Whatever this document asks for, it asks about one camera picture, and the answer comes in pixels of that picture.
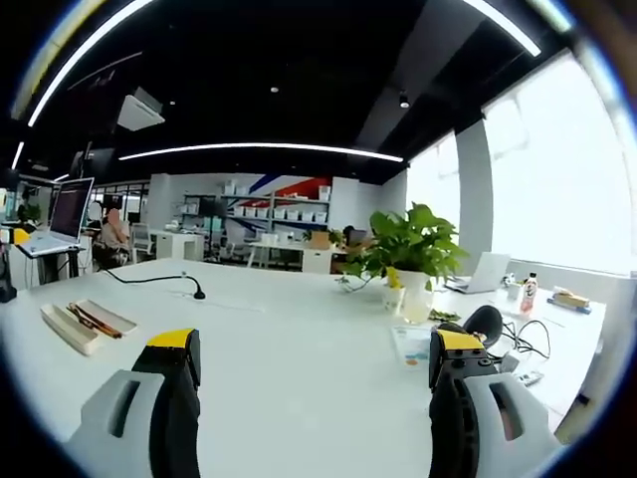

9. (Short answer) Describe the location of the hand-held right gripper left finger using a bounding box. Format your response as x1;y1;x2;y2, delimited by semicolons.
64;327;203;478

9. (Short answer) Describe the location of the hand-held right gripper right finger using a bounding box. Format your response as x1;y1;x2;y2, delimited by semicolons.
428;326;563;478

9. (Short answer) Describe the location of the brown wooden chopstick utensil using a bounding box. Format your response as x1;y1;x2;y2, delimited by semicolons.
74;303;123;341

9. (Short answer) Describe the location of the white cutlery case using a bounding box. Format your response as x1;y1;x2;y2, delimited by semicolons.
39;298;138;358

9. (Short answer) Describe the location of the brown wooden spoon utensil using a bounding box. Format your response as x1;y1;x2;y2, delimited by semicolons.
66;301;96;331

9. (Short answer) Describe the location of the black round device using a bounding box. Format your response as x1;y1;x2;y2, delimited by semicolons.
462;305;505;350

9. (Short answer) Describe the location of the printed paper card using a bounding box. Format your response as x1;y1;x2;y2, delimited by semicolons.
390;324;432;370

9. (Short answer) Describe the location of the drink bottle with red label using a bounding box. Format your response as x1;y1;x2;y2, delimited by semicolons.
519;271;540;317

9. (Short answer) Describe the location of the white open laptop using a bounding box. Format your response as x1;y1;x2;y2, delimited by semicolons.
444;251;512;295

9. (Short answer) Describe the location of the green potted plant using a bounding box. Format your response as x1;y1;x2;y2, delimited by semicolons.
334;202;470;326

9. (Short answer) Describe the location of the grey office chair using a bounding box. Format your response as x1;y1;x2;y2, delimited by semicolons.
129;222;153;264

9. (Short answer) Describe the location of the white office desk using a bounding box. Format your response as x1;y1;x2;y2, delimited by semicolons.
147;228;206;261

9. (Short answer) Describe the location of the black and yellow device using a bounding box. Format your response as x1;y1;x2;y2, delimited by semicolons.
0;226;30;304

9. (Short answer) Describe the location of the open laptop on stand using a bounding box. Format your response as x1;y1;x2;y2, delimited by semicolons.
18;176;96;259

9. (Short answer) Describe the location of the shelf with white bins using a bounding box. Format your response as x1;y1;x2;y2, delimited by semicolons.
179;182;332;236

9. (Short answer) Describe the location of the long ceiling light strip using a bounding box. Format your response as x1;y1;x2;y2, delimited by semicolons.
117;142;405;163
27;0;150;128
462;0;542;58

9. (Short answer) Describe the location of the ceiling air conditioner unit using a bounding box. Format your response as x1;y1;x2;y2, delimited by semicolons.
115;93;166;132

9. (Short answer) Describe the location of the black cable bundle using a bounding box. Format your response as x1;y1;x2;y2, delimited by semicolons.
490;318;552;360

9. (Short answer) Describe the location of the black cable with plug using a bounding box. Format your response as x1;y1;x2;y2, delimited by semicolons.
102;268;207;301

